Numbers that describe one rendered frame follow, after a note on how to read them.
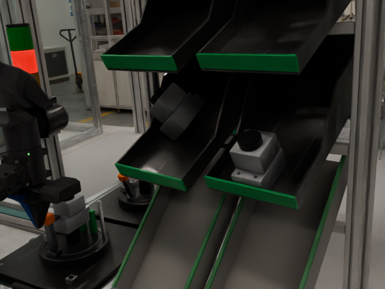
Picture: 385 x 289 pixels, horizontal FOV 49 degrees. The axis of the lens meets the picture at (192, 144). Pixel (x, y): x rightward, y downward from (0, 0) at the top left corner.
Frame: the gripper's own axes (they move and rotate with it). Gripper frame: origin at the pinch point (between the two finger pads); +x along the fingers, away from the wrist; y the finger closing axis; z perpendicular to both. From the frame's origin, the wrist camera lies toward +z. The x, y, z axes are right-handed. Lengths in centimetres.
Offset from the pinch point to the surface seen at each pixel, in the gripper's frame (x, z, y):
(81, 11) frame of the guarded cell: -37, -107, -82
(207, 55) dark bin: -27.2, 0.8, 36.7
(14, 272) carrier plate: 12.5, 3.0, -5.6
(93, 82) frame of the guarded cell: -4, -108, -82
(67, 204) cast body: 1.1, -5.7, 2.0
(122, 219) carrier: 12.1, -21.9, 0.8
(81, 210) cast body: 3.5, -8.7, 2.0
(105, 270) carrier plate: 12.4, -4.3, 10.6
